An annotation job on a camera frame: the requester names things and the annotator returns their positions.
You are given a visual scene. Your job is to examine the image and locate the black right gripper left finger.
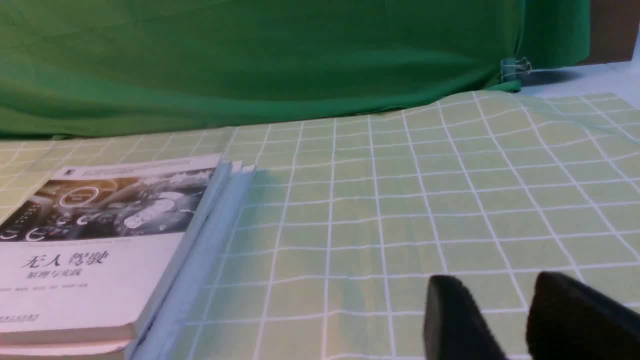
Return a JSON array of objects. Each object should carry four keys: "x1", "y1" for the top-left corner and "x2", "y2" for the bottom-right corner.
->
[{"x1": 423, "y1": 275, "x2": 506, "y2": 360}]

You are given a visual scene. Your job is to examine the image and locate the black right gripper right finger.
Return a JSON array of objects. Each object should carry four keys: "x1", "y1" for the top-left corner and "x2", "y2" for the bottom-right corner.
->
[{"x1": 525, "y1": 271, "x2": 640, "y2": 360}]

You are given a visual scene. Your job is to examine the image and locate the green checkered tablecloth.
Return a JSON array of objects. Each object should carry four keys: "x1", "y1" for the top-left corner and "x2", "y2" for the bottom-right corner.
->
[{"x1": 1, "y1": 91, "x2": 639, "y2": 360}]

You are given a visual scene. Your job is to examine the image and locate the silver binder clip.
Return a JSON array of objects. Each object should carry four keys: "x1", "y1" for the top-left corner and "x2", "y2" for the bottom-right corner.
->
[{"x1": 500, "y1": 57, "x2": 533, "y2": 84}]

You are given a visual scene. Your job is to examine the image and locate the white self-driving book on top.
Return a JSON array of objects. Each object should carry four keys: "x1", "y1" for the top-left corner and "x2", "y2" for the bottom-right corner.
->
[{"x1": 0, "y1": 154, "x2": 233, "y2": 346}]

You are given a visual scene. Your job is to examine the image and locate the green backdrop cloth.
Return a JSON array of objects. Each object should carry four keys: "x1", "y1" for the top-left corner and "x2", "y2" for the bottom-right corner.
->
[{"x1": 0, "y1": 0, "x2": 591, "y2": 139}]

